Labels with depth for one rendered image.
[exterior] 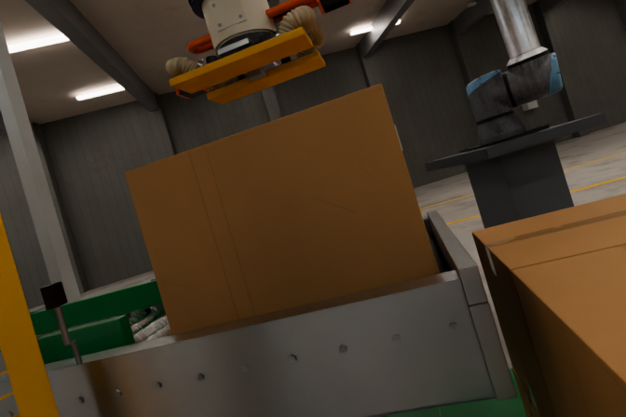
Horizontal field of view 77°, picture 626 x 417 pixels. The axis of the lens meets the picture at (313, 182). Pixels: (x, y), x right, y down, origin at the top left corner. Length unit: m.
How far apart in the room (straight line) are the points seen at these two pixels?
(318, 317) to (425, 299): 0.18
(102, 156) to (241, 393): 9.77
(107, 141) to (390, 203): 9.83
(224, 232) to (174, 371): 0.28
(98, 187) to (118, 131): 1.38
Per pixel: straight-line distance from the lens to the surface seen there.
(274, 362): 0.75
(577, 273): 0.76
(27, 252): 11.00
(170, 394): 0.86
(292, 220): 0.81
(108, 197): 10.29
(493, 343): 0.70
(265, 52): 0.94
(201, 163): 0.88
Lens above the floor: 0.79
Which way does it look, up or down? 1 degrees up
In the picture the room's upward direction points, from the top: 17 degrees counter-clockwise
